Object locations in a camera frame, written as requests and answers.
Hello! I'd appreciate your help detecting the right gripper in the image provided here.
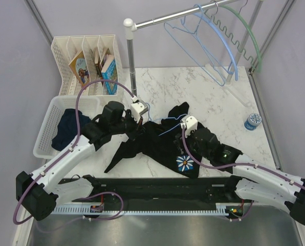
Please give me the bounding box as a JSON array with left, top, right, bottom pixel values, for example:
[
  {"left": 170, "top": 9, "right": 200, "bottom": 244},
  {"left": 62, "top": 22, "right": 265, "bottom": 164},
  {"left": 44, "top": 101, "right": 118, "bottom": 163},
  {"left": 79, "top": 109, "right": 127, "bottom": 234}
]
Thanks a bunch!
[{"left": 173, "top": 127, "right": 211, "bottom": 160}]

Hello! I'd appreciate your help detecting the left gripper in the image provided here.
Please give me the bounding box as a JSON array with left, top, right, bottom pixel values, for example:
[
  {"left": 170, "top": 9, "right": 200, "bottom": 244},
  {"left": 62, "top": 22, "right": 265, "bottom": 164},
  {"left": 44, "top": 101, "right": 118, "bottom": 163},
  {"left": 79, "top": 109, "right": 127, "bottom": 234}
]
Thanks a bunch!
[{"left": 111, "top": 109, "right": 146, "bottom": 140}]

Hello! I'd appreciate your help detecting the black t-shirt with daisy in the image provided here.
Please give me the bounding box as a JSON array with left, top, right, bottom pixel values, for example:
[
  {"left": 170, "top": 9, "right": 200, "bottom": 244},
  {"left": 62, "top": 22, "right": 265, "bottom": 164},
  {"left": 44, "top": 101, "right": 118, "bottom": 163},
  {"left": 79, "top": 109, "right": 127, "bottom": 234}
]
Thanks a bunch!
[{"left": 103, "top": 101, "right": 207, "bottom": 180}]

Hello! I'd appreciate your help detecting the light blue wire hanger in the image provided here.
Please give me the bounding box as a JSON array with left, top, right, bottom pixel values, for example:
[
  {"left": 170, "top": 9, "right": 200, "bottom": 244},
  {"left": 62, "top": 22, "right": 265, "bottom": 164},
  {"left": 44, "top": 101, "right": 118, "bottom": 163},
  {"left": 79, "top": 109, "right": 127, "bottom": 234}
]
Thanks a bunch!
[{"left": 143, "top": 101, "right": 189, "bottom": 136}]

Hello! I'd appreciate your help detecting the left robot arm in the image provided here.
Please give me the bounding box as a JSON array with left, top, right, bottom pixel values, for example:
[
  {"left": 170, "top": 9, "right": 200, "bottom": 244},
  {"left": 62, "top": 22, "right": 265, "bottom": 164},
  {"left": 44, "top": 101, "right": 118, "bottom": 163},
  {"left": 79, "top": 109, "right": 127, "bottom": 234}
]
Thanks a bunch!
[{"left": 16, "top": 99, "right": 148, "bottom": 221}]

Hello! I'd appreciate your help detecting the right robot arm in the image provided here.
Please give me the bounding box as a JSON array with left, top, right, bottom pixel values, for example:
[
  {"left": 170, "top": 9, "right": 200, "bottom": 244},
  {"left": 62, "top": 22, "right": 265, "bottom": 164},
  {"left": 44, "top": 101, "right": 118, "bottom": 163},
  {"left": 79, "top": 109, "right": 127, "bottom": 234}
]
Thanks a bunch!
[{"left": 177, "top": 124, "right": 305, "bottom": 226}]

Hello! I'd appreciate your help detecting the blue plastic curved hanger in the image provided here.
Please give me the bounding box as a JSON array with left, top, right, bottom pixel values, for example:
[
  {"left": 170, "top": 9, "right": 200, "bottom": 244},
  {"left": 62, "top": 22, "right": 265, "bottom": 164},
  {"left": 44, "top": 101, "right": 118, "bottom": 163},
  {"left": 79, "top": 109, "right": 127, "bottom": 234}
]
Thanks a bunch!
[{"left": 195, "top": 4, "right": 238, "bottom": 81}]

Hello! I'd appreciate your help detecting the green plastic curved hanger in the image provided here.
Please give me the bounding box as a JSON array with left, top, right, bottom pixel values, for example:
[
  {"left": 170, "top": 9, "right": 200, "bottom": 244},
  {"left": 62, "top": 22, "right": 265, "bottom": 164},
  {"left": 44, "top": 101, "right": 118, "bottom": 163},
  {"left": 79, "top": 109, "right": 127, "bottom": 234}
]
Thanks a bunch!
[{"left": 205, "top": 6, "right": 262, "bottom": 72}]

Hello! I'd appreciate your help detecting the blue illustrated book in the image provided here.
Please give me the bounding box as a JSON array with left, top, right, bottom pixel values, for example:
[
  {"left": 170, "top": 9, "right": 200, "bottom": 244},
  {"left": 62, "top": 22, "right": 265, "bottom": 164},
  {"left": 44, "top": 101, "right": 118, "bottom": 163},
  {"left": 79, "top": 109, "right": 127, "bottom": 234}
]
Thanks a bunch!
[{"left": 101, "top": 54, "right": 118, "bottom": 95}]

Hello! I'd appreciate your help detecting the blue round container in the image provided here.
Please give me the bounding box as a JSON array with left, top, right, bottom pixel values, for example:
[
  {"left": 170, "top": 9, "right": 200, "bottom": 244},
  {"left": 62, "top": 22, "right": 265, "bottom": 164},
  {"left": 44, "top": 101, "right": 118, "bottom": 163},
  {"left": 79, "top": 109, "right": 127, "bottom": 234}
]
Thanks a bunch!
[{"left": 244, "top": 113, "right": 262, "bottom": 131}]

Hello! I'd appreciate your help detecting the navy blue cloth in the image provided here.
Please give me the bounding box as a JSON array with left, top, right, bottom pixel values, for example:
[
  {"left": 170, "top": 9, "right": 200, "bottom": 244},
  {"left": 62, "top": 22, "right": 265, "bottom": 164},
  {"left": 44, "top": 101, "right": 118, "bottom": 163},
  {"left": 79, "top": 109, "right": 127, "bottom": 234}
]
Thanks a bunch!
[{"left": 51, "top": 109, "right": 78, "bottom": 151}]

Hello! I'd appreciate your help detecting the dark thin book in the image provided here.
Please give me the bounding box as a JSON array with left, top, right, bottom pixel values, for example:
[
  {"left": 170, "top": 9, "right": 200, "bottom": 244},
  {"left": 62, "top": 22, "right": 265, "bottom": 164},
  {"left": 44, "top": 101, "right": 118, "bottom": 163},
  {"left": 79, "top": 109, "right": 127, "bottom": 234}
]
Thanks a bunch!
[{"left": 94, "top": 48, "right": 111, "bottom": 79}]

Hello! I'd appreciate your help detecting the orange illustrated book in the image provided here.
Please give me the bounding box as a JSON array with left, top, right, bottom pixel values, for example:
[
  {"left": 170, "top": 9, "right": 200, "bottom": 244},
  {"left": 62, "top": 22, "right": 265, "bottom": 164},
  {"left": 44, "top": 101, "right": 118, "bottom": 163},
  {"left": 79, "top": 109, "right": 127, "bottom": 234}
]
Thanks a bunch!
[{"left": 69, "top": 51, "right": 90, "bottom": 87}]

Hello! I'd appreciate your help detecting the metal clothes rack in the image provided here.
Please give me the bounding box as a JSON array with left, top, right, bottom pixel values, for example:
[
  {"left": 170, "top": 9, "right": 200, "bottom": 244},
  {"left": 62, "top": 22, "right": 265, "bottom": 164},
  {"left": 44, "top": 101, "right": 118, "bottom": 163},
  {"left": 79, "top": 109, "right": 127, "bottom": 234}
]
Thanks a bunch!
[{"left": 123, "top": 1, "right": 263, "bottom": 107}]

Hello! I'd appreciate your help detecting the white file organizer rack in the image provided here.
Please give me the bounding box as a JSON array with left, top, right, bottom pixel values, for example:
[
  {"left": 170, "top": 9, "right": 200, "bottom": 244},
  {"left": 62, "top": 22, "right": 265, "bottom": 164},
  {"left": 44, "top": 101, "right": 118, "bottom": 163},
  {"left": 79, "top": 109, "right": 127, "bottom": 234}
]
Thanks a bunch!
[{"left": 51, "top": 34, "right": 125, "bottom": 96}]

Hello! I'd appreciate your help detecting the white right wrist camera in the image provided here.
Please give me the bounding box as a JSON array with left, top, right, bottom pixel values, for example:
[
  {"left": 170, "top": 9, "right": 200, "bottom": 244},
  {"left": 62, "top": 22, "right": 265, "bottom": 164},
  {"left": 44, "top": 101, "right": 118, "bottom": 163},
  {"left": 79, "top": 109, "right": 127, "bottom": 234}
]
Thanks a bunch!
[{"left": 180, "top": 115, "right": 198, "bottom": 132}]

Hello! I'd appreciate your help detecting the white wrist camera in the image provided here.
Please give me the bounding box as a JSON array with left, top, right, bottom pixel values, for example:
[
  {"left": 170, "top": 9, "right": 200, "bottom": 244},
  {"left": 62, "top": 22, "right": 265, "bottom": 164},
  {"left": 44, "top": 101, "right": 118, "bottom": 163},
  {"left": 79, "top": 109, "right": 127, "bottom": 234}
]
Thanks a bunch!
[
  {"left": 180, "top": 115, "right": 198, "bottom": 132},
  {"left": 130, "top": 96, "right": 148, "bottom": 123}
]

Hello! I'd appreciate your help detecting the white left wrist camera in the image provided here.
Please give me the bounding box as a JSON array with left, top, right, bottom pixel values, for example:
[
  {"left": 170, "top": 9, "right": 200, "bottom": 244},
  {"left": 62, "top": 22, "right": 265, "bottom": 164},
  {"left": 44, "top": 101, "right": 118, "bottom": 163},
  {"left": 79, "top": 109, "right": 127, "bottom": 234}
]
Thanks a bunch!
[{"left": 130, "top": 96, "right": 148, "bottom": 123}]

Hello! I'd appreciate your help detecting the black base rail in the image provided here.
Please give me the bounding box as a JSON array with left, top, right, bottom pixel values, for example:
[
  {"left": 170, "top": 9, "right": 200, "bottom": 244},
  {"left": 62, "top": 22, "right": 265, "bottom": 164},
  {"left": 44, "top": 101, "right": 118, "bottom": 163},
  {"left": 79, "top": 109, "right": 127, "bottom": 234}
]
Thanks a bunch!
[{"left": 57, "top": 175, "right": 255, "bottom": 206}]

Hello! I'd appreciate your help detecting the white slotted cable duct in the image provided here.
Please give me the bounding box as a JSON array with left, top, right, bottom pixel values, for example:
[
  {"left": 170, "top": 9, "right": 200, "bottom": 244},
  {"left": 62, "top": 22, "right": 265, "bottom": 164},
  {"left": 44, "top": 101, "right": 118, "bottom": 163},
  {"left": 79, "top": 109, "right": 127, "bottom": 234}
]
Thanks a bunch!
[{"left": 52, "top": 200, "right": 243, "bottom": 216}]

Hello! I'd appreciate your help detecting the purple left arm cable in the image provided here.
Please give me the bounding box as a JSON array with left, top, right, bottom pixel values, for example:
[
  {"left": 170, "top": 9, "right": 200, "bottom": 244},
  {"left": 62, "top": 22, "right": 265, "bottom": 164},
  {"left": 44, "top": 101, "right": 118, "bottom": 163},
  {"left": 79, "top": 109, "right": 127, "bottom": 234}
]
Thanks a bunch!
[{"left": 12, "top": 79, "right": 138, "bottom": 225}]

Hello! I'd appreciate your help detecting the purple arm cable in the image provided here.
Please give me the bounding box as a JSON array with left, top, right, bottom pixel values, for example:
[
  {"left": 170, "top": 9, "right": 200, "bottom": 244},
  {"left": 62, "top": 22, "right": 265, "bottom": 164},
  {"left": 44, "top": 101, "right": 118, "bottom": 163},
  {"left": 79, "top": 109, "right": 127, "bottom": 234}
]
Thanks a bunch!
[
  {"left": 182, "top": 124, "right": 305, "bottom": 200},
  {"left": 12, "top": 79, "right": 138, "bottom": 225}
]

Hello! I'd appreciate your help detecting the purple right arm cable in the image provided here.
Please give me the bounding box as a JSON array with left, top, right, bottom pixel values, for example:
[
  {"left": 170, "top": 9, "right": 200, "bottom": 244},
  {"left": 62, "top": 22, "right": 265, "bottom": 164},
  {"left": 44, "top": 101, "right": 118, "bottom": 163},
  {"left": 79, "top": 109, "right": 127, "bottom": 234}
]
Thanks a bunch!
[{"left": 182, "top": 124, "right": 305, "bottom": 200}]

